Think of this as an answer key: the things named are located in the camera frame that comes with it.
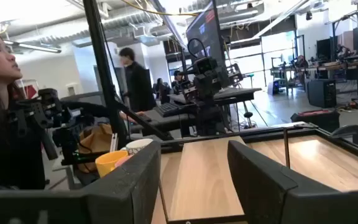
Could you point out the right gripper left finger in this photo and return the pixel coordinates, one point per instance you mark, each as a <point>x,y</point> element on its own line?
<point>129,186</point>

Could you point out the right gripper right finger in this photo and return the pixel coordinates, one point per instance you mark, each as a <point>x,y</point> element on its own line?
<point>253,180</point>

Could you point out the pink mug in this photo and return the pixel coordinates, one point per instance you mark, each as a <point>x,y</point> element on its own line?
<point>122,161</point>

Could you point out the white mug orange rim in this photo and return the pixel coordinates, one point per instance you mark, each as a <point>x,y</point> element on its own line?
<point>137,146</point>

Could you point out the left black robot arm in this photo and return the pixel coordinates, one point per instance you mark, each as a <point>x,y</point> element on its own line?
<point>70,140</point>

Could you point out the yellow mug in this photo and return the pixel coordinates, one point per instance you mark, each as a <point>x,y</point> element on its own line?
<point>107,165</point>

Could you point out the raised light wooden board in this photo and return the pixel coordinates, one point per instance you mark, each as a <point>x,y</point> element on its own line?
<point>207,177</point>

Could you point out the brown bag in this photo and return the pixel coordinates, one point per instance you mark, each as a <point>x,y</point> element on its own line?
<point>99,140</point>

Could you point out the ceiling light tube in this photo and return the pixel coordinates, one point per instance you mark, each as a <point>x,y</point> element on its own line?
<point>36,46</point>

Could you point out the dark keyboard desk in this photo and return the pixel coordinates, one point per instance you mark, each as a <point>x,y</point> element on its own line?
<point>163,123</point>

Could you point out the black equipment case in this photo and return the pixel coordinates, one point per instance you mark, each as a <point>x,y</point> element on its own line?
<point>315,121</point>

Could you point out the grey desk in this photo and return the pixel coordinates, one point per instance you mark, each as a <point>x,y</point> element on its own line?
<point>241,93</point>

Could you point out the black keyboard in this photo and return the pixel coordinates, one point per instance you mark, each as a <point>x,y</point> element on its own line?
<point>171,109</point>

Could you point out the black table clamp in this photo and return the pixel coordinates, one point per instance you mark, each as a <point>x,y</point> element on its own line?
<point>348,130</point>

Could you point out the black background robot rig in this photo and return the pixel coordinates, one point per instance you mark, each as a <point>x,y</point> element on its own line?
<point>208,81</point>

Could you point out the black computer tower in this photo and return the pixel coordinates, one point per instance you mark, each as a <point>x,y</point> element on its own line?
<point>322,93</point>

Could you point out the background workbench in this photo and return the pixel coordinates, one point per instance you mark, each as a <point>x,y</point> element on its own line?
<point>337,67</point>

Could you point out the large black monitor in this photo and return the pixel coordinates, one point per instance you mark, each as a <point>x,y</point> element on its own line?
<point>207,31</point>

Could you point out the silver aluminium bracket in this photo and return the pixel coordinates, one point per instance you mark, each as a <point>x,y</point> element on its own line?
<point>114,143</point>

